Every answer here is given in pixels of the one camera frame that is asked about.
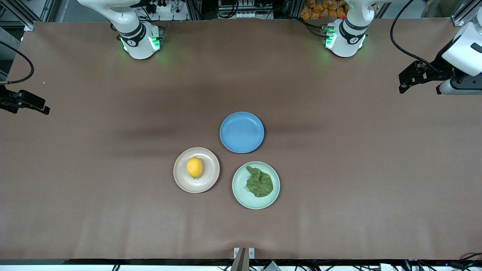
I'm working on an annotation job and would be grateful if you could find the white power strip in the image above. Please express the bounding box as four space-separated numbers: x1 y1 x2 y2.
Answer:
149 0 189 21

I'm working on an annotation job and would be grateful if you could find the bag of orange items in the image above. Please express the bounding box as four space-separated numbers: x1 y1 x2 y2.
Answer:
300 0 349 20

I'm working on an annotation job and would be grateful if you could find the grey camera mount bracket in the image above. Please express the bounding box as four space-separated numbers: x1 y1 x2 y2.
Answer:
230 247 256 271

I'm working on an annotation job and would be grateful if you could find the blue plate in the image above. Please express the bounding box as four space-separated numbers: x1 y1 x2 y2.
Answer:
220 111 265 154

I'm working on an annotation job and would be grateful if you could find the aluminium frame profile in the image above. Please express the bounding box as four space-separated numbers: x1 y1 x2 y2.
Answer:
0 0 58 32
450 0 482 27

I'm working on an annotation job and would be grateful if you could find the green lettuce leaf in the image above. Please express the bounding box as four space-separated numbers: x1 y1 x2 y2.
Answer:
246 166 275 198

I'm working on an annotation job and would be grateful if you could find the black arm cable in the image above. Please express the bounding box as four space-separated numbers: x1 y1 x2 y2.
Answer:
390 0 440 73
0 40 35 85

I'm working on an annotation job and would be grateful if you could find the pale green plate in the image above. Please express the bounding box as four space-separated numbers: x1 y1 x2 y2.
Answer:
232 161 281 210

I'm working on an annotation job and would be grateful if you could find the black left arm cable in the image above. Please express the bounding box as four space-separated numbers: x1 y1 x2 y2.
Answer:
390 0 440 73

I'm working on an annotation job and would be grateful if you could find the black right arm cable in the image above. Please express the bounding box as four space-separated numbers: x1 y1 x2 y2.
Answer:
0 40 35 85

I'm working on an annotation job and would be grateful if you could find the beige plate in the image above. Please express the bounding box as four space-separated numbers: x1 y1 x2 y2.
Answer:
173 147 220 194

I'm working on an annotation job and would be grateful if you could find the yellow lemon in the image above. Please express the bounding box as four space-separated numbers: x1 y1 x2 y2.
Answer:
186 157 203 179

